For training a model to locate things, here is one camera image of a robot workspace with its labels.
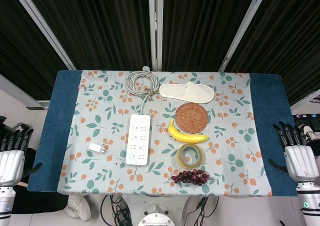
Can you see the white sneaker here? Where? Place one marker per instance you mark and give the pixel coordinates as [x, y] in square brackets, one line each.
[78, 208]

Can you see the white power adapter plug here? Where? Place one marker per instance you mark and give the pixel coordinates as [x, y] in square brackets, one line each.
[95, 147]

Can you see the floral patterned tablecloth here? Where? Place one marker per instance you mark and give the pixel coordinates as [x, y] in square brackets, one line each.
[105, 110]

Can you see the round brown rattan coaster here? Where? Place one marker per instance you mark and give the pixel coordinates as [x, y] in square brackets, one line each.
[191, 117]

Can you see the yellow banana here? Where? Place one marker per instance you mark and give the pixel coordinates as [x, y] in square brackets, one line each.
[185, 136]

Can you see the clear packing tape roll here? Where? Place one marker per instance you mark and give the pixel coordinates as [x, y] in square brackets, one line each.
[180, 158]

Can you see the white power strip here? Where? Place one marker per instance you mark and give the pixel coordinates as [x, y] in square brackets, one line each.
[138, 140]

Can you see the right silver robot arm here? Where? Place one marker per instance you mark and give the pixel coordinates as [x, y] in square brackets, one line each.
[308, 203]

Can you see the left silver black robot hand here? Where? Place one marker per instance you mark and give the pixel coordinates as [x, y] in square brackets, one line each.
[11, 164]

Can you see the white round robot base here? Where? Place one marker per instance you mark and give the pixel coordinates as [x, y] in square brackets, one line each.
[156, 217]

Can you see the blue table cloth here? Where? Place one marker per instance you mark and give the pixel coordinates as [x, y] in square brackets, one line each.
[58, 125]

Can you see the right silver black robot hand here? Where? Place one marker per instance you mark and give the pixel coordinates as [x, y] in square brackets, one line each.
[301, 163]

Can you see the dark red grape bunch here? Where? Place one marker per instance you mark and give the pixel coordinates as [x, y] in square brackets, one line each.
[190, 177]

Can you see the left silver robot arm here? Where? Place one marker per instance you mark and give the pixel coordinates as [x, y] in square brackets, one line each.
[6, 203]

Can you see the white disposable slipper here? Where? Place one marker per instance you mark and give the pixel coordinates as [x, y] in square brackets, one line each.
[185, 92]

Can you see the grey metal frame post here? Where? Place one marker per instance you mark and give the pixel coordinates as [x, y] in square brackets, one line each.
[243, 28]
[155, 25]
[47, 33]

